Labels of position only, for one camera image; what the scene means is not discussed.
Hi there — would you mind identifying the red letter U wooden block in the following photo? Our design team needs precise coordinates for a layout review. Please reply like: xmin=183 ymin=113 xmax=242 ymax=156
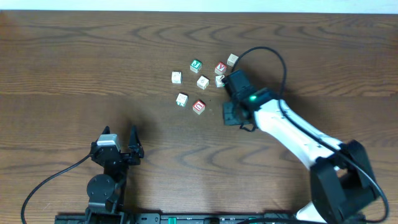
xmin=192 ymin=100 xmax=206 ymax=114

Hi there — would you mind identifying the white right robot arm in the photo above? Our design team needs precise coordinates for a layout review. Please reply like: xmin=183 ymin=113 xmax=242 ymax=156
xmin=223 ymin=95 xmax=386 ymax=223

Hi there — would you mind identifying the red letter A wooden block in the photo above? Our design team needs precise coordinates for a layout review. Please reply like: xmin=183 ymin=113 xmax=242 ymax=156
xmin=215 ymin=62 xmax=227 ymax=75

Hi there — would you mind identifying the plain block left near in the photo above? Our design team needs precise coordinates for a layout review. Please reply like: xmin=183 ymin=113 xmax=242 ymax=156
xmin=176 ymin=93 xmax=188 ymax=107

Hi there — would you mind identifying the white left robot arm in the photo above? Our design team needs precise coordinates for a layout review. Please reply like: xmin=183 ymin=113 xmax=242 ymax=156
xmin=83 ymin=126 xmax=144 ymax=224

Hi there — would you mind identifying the dark green side wooden block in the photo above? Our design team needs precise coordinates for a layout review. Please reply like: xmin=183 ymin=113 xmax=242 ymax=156
xmin=172 ymin=71 xmax=182 ymax=84

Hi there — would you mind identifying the green letter J wooden block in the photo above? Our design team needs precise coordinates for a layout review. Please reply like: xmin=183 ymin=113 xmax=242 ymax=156
xmin=190 ymin=59 xmax=202 ymax=73

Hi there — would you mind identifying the plain pictured wooden block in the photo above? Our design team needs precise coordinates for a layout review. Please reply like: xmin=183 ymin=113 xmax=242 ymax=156
xmin=215 ymin=75 xmax=225 ymax=88

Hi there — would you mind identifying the yellow framed wooden block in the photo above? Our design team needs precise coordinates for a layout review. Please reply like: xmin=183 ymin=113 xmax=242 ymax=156
xmin=197 ymin=76 xmax=210 ymax=90

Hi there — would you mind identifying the red letter M wooden block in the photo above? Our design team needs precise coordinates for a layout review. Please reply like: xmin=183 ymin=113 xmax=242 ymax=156
xmin=227 ymin=54 xmax=239 ymax=67

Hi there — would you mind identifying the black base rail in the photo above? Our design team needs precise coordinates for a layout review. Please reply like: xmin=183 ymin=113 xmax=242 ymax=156
xmin=54 ymin=212 xmax=294 ymax=224

